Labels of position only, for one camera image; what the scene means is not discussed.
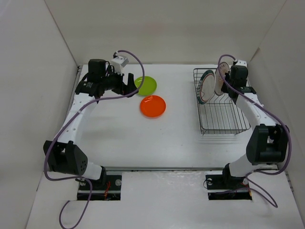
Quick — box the black wire dish rack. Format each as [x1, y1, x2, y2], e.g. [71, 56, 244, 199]
[193, 67, 250, 135]

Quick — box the lime green plate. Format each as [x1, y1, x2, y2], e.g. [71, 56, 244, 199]
[137, 76, 157, 96]

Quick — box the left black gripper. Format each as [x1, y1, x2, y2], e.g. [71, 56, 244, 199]
[101, 65, 138, 98]

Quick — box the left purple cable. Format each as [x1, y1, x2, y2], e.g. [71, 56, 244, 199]
[43, 50, 145, 229]

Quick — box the orange sunburst patterned plate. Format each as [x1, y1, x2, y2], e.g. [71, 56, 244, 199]
[214, 62, 230, 96]

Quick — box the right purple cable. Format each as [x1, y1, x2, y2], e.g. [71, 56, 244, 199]
[217, 54, 293, 208]

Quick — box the purple cable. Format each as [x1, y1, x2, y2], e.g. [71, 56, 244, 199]
[217, 54, 293, 208]
[43, 50, 145, 229]

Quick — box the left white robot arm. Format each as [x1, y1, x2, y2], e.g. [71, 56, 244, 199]
[43, 54, 139, 189]

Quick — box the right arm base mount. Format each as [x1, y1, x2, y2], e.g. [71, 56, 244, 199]
[203, 173, 252, 200]

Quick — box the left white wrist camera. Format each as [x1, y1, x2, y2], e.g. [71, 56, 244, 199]
[110, 55, 129, 75]

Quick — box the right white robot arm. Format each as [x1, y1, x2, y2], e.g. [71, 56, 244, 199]
[220, 61, 289, 189]

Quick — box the green rimmed white plate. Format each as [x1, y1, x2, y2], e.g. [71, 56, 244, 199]
[196, 70, 215, 104]

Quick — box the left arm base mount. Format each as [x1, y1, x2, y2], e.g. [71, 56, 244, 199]
[76, 174, 122, 201]

